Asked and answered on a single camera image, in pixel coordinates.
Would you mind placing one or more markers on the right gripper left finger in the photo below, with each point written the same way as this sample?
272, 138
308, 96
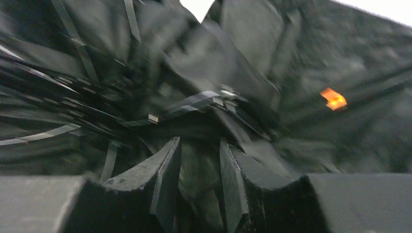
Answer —
140, 200

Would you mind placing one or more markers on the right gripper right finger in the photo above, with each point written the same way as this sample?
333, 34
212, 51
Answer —
257, 200

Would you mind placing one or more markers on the lavender folding umbrella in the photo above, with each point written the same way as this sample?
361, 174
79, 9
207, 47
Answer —
92, 88

